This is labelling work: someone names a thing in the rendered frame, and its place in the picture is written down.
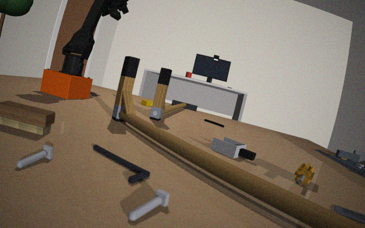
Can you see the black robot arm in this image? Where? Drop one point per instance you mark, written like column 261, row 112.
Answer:
column 82, row 41

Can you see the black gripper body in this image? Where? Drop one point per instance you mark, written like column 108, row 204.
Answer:
column 116, row 4

